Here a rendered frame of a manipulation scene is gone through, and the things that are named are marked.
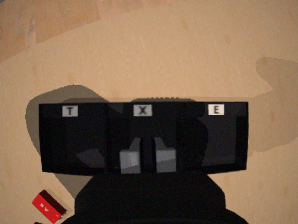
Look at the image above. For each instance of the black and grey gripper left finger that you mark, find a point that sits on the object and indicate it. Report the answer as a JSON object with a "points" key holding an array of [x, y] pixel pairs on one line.
{"points": [[130, 158]]}

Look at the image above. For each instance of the red nine-volt battery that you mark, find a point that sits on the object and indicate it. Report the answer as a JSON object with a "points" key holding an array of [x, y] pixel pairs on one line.
{"points": [[51, 209]]}

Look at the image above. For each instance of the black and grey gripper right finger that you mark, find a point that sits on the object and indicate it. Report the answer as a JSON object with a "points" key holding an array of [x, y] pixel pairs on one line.
{"points": [[164, 159]]}

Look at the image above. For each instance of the black rack of three bins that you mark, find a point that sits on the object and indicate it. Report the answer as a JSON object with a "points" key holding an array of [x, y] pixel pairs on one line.
{"points": [[211, 142]]}

